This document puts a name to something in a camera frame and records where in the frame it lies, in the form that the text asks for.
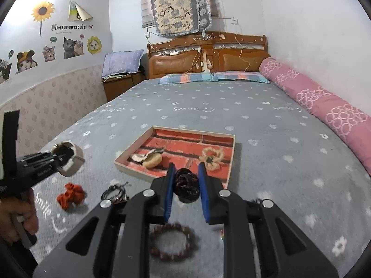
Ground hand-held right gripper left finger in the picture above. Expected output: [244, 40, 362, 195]
[32, 162, 177, 278]

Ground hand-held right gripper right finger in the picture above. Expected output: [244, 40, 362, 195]
[198, 161, 339, 278]

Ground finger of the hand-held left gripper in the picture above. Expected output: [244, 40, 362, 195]
[17, 150, 64, 167]
[30, 163, 67, 186]

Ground dark brown scrunchie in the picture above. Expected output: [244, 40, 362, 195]
[173, 168, 201, 204]

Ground white wristwatch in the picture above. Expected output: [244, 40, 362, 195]
[52, 140, 85, 178]

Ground orange scrunchie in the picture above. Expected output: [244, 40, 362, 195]
[56, 183, 86, 211]

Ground brick print shallow tray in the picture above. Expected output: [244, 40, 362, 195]
[114, 126, 236, 189]

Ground black cord bracelets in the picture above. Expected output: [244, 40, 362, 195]
[101, 182, 129, 203]

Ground brown beaded bracelet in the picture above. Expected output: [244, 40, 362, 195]
[149, 222, 200, 262]

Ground person's left hand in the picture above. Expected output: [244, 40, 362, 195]
[0, 190, 40, 246]

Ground beige flower scrunchie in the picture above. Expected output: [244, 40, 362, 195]
[199, 147, 226, 171]

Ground cream hair clip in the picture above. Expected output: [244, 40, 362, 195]
[130, 148, 166, 163]

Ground grey flower print blanket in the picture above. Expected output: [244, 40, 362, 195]
[29, 79, 371, 278]

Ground wooden nightstand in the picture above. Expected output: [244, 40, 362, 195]
[101, 72, 145, 102]

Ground striped pillow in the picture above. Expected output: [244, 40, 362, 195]
[158, 73, 218, 85]
[216, 71, 271, 84]

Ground purple dotted pillow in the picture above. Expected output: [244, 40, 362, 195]
[101, 49, 144, 79]

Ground wooden bed headboard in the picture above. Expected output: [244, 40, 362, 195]
[146, 31, 271, 80]

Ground pink rolled quilt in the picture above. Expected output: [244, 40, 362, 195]
[259, 57, 371, 177]

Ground beige floral quilted mat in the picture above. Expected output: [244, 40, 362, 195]
[146, 0, 205, 38]

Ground grey floral quilted mat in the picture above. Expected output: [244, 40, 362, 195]
[188, 0, 213, 32]

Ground black cat wall sticker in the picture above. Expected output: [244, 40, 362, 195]
[0, 59, 12, 85]

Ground hat cat wall sticker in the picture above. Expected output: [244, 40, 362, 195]
[15, 51, 39, 74]

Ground tabby kitten wall sticker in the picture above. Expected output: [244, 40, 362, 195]
[42, 45, 56, 63]

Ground grey cats wall sticker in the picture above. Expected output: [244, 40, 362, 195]
[63, 37, 85, 60]

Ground sunflower cat wall sticker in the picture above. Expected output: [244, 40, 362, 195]
[87, 36, 102, 55]

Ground lettering wall sticker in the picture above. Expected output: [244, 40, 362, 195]
[51, 23, 94, 32]

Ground orange cable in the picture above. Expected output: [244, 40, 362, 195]
[235, 33, 250, 72]

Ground peeling paper wall poster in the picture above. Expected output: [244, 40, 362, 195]
[68, 0, 94, 23]

